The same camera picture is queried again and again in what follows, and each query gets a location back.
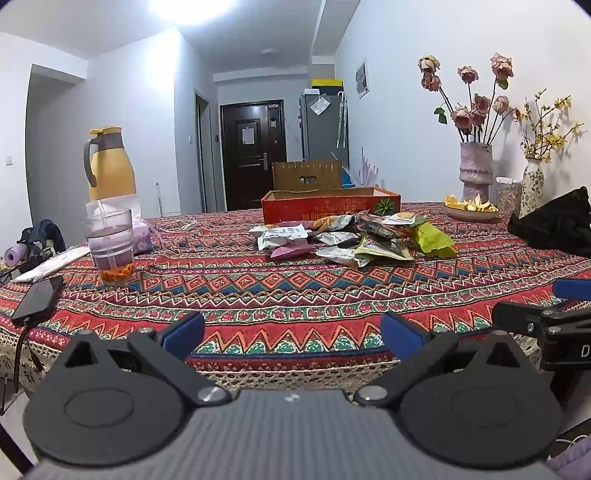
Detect red cardboard box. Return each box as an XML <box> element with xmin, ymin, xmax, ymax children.
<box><xmin>262</xmin><ymin>161</ymin><xmax>402</xmax><ymax>224</ymax></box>

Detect purple rolled mat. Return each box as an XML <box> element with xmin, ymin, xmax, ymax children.
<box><xmin>4</xmin><ymin>244</ymin><xmax>31</xmax><ymax>267</ymax></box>

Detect black fabric bag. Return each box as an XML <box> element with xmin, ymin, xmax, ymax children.
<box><xmin>508</xmin><ymin>187</ymin><xmax>591</xmax><ymax>259</ymax></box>

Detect yellow and black box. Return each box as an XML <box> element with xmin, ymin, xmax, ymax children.
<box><xmin>310</xmin><ymin>78</ymin><xmax>345</xmax><ymax>96</ymax></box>

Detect grey refrigerator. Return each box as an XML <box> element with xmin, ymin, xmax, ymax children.
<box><xmin>299</xmin><ymin>92</ymin><xmax>350</xmax><ymax>162</ymax></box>

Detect white cable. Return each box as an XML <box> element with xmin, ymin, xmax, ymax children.
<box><xmin>148</xmin><ymin>216</ymin><xmax>200</xmax><ymax>234</ymax></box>

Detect clear jar with seeds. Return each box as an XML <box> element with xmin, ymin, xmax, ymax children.
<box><xmin>495</xmin><ymin>176</ymin><xmax>524</xmax><ymax>216</ymax></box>

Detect black smartphone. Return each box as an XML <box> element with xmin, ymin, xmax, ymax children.
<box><xmin>10</xmin><ymin>275</ymin><xmax>65</xmax><ymax>326</ymax></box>

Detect framed wall picture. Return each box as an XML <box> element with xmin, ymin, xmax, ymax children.
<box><xmin>355</xmin><ymin>60</ymin><xmax>371</xmax><ymax>99</ymax></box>

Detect ceiling light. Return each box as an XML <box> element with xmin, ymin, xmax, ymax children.
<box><xmin>147</xmin><ymin>0</ymin><xmax>234</xmax><ymax>26</ymax></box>

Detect pile of assorted snack packets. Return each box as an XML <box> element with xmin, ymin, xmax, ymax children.
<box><xmin>248</xmin><ymin>210</ymin><xmax>458</xmax><ymax>269</ymax></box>

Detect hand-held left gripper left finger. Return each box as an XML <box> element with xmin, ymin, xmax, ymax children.
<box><xmin>60</xmin><ymin>310</ymin><xmax>232</xmax><ymax>408</ymax></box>

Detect folded umbrella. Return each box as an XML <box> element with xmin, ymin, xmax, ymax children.
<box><xmin>336</xmin><ymin>91</ymin><xmax>348</xmax><ymax>149</ymax></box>

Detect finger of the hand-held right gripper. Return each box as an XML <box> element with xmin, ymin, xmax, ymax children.
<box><xmin>553</xmin><ymin>278</ymin><xmax>591</xmax><ymax>301</ymax></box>
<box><xmin>491</xmin><ymin>301</ymin><xmax>591</xmax><ymax>343</ymax></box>

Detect purple decorative plant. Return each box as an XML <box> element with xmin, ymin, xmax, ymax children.
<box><xmin>359</xmin><ymin>148</ymin><xmax>380</xmax><ymax>186</ymax></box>

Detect floral patterned vase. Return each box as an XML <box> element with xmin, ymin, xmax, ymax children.
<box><xmin>519</xmin><ymin>158</ymin><xmax>545</xmax><ymax>218</ymax></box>

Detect white flat packet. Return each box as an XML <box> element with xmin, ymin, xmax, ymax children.
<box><xmin>11</xmin><ymin>246</ymin><xmax>91</xmax><ymax>284</ymax></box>

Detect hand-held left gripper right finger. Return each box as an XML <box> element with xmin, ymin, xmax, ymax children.
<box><xmin>353</xmin><ymin>311</ymin><xmax>536</xmax><ymax>409</ymax></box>

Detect green snack packet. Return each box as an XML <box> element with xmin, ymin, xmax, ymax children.
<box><xmin>410</xmin><ymin>220</ymin><xmax>458</xmax><ymax>258</ymax></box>

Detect glass cup with drink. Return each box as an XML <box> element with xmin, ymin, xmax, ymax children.
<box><xmin>82</xmin><ymin>209</ymin><xmax>136</xmax><ymax>285</ymax></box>

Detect dried pink roses bouquet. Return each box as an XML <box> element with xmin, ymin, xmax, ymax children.
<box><xmin>418</xmin><ymin>53</ymin><xmax>523</xmax><ymax>145</ymax></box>

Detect patterned red tablecloth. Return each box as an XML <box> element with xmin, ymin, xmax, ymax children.
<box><xmin>0</xmin><ymin>200</ymin><xmax>591</xmax><ymax>416</ymax></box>

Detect purple tissue pack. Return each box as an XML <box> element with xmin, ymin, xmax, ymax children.
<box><xmin>85</xmin><ymin>194</ymin><xmax>156</xmax><ymax>254</ymax></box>

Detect dark brown entrance door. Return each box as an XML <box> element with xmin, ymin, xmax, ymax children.
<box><xmin>220</xmin><ymin>99</ymin><xmax>287</xmax><ymax>211</ymax></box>

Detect yellow flower branches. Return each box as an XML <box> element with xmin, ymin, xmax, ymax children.
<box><xmin>515</xmin><ymin>90</ymin><xmax>585</xmax><ymax>162</ymax></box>

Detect chair with dark clothes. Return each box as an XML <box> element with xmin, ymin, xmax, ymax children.
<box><xmin>17</xmin><ymin>219</ymin><xmax>66</xmax><ymax>268</ymax></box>

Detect yellow thermos jug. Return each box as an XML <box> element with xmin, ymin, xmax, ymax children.
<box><xmin>83</xmin><ymin>127</ymin><xmax>137</xmax><ymax>203</ymax></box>

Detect pink ceramic vase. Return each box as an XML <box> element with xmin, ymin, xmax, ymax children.
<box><xmin>458</xmin><ymin>141</ymin><xmax>494</xmax><ymax>202</ymax></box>

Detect orange peel pieces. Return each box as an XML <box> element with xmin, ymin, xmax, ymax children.
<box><xmin>444</xmin><ymin>194</ymin><xmax>499</xmax><ymax>212</ymax></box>

